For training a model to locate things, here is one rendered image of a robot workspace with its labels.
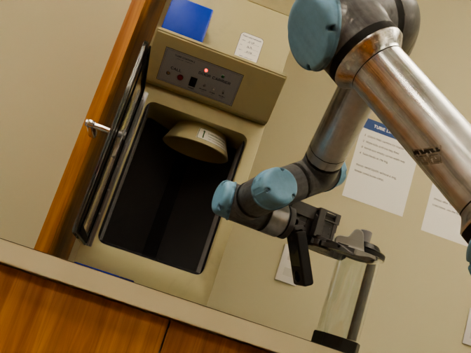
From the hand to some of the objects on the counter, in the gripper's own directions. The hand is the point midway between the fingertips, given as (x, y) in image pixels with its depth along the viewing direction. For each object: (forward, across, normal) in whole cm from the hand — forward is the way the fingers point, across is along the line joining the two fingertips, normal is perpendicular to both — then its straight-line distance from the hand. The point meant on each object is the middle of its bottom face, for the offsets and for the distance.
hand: (356, 260), depth 144 cm
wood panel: (-55, +47, +19) cm, 75 cm away
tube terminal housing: (-34, +38, +20) cm, 55 cm away
